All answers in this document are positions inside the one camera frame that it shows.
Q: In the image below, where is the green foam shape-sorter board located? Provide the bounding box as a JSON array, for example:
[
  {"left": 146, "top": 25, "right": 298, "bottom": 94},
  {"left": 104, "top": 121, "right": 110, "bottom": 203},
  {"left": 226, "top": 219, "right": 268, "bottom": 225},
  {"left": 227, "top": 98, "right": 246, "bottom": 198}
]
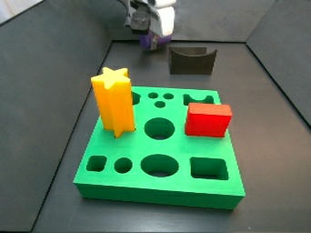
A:
[{"left": 75, "top": 86, "right": 246, "bottom": 209}]

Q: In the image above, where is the yellow star prism block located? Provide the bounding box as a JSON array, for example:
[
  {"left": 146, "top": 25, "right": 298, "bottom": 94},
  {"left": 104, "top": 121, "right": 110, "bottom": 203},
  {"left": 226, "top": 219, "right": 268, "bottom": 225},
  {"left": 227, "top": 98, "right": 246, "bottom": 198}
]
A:
[{"left": 91, "top": 67, "right": 135, "bottom": 137}]

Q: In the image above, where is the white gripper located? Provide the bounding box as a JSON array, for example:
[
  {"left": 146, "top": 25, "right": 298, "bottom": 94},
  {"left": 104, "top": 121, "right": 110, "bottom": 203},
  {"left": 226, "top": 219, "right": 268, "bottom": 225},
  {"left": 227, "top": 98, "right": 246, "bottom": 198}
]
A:
[{"left": 119, "top": 0, "right": 176, "bottom": 50}]

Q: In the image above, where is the purple cylinder block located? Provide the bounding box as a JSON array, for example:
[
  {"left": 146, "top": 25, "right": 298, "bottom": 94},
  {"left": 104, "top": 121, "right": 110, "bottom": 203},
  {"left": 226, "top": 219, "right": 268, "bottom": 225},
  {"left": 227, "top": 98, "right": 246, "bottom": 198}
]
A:
[{"left": 139, "top": 31, "right": 171, "bottom": 50}]

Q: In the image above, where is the red rectangular block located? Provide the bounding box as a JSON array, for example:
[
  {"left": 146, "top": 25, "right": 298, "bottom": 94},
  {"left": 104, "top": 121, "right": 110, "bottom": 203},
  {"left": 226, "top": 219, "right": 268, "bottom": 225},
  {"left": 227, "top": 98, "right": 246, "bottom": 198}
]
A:
[{"left": 184, "top": 103, "right": 234, "bottom": 137}]

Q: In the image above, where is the black curved cradle stand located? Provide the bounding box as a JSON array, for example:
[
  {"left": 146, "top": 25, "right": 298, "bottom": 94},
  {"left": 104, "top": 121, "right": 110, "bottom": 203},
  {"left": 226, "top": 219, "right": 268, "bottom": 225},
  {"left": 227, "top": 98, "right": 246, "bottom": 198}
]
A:
[{"left": 170, "top": 46, "right": 218, "bottom": 76}]

